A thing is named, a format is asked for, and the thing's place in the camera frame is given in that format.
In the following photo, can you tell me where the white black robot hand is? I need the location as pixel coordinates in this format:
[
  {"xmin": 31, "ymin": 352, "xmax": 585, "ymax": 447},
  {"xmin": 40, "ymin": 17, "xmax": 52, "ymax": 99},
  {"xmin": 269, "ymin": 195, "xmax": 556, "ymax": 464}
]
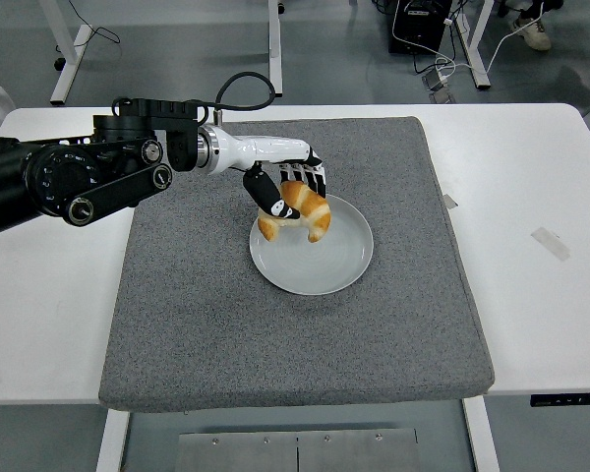
[{"xmin": 219, "ymin": 128, "xmax": 331, "ymax": 221}]

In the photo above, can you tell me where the golden croissant bread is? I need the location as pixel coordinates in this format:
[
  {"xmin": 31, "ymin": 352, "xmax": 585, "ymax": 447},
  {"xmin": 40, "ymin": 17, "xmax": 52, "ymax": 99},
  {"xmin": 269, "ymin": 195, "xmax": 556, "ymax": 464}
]
[{"xmin": 257, "ymin": 180, "xmax": 332, "ymax": 244}]

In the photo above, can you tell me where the pale grey round plate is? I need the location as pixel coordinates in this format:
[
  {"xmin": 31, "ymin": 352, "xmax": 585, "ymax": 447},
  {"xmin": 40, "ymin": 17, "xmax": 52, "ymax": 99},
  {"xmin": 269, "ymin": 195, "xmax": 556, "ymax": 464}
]
[{"xmin": 248, "ymin": 193, "xmax": 375, "ymax": 297}]

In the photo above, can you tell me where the white background desk leg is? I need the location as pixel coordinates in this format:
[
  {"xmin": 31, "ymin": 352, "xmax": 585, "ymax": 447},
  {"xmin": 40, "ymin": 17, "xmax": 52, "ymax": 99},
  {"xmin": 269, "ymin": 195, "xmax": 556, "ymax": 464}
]
[
  {"xmin": 38, "ymin": 0, "xmax": 94, "ymax": 106},
  {"xmin": 452, "ymin": 0, "xmax": 494, "ymax": 90},
  {"xmin": 268, "ymin": 0, "xmax": 283, "ymax": 97}
]

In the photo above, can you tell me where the grey speckled fabric mat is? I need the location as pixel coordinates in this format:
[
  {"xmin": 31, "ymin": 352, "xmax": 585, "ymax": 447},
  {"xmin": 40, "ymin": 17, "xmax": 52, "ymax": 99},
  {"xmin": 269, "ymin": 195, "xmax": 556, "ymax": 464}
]
[{"xmin": 97, "ymin": 116, "xmax": 497, "ymax": 414}]

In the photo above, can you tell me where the black computer box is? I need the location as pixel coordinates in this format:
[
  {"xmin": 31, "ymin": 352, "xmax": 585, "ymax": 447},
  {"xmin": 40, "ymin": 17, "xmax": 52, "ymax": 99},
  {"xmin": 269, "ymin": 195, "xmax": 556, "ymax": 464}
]
[{"xmin": 388, "ymin": 0, "xmax": 454, "ymax": 56}]

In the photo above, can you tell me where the person's foot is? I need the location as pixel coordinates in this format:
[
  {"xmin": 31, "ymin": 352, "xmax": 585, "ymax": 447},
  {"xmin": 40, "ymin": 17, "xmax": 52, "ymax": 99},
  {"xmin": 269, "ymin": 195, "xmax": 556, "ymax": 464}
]
[{"xmin": 509, "ymin": 12, "xmax": 555, "ymax": 52}]

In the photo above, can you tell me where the clear tape strip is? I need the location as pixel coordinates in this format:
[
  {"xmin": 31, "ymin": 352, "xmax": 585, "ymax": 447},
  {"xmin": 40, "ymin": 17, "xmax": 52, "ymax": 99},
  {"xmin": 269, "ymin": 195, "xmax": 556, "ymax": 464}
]
[{"xmin": 530, "ymin": 227, "xmax": 571, "ymax": 263}]

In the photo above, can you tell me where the white table leg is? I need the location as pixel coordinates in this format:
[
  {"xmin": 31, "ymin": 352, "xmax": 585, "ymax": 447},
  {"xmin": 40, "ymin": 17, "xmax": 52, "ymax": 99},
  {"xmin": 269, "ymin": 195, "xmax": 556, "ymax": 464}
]
[
  {"xmin": 95, "ymin": 407, "xmax": 131, "ymax": 472},
  {"xmin": 461, "ymin": 395, "xmax": 502, "ymax": 472}
]

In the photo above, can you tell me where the black table control panel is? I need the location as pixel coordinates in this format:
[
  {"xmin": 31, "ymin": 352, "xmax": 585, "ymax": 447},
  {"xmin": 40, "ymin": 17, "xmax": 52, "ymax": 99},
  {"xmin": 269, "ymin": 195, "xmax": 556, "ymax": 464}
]
[{"xmin": 529, "ymin": 392, "xmax": 590, "ymax": 408}]

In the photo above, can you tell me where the black floor cable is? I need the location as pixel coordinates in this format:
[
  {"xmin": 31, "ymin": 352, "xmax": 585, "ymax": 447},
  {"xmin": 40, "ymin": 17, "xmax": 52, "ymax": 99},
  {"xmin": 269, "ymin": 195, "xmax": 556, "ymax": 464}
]
[{"xmin": 53, "ymin": 0, "xmax": 123, "ymax": 53}]

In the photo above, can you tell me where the white floor cable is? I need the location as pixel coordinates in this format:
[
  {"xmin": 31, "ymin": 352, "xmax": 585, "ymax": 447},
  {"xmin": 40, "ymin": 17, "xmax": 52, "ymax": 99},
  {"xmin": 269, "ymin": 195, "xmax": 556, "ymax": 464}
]
[{"xmin": 392, "ymin": 0, "xmax": 527, "ymax": 80}]

